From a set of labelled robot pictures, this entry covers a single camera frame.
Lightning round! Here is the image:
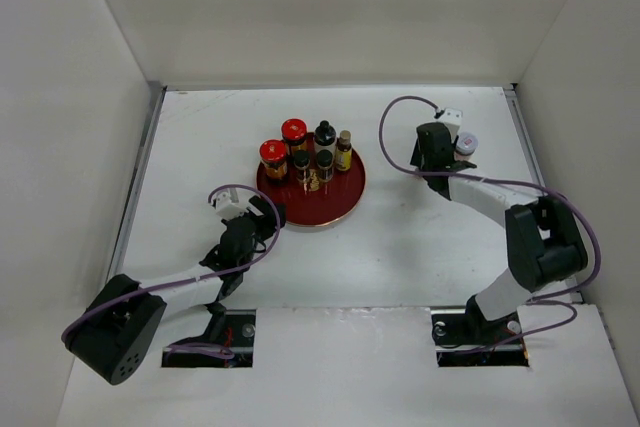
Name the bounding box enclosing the black-cap spice bottle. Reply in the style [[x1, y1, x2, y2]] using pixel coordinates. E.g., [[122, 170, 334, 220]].
[[293, 149, 310, 184], [316, 150, 334, 183]]

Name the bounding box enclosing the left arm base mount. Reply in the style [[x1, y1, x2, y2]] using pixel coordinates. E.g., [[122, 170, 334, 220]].
[[161, 303, 257, 369]]

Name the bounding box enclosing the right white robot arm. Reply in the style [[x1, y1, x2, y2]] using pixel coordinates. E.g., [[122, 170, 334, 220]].
[[410, 122, 588, 343]]

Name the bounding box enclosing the aluminium table rail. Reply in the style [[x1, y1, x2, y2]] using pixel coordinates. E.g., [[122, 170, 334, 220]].
[[98, 81, 167, 288], [503, 84, 584, 304]]

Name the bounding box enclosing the right aluminium table rail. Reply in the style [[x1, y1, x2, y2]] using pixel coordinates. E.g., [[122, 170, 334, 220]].
[[503, 84, 584, 304]]

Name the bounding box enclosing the left aluminium table rail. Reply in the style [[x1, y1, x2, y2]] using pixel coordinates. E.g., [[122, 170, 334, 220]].
[[98, 81, 167, 288]]

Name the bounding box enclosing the clear salt grinder black top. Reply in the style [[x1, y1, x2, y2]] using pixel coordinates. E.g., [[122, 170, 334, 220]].
[[313, 120, 337, 155]]

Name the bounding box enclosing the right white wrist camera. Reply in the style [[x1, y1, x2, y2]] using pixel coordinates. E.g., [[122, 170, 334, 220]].
[[435, 108, 463, 140]]

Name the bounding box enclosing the white-lid spice jar right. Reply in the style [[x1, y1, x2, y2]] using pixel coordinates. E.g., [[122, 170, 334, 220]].
[[454, 132, 479, 161]]

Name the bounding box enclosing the red-lid dark sauce jar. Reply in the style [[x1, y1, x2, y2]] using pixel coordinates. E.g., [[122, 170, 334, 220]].
[[281, 118, 307, 157]]

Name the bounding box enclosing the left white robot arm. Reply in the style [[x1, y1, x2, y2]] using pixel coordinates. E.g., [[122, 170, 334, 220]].
[[61, 191, 286, 385]]

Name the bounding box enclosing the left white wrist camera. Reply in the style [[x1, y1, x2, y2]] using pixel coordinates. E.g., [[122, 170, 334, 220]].
[[211, 191, 249, 220]]

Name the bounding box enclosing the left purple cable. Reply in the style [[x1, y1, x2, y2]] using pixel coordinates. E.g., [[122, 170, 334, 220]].
[[60, 185, 281, 363]]

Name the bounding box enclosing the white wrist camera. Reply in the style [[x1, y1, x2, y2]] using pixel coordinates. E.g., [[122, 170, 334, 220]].
[[435, 108, 463, 140], [211, 191, 249, 220]]

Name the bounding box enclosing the round red lacquer tray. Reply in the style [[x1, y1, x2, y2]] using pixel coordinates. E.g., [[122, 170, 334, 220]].
[[256, 133, 366, 227]]

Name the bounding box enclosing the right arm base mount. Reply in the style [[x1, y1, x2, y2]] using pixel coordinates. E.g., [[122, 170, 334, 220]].
[[431, 305, 529, 368]]

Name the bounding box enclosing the yellow-label beige-cap spice bottle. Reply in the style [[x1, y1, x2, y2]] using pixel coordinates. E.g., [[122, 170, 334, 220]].
[[335, 130, 352, 172]]

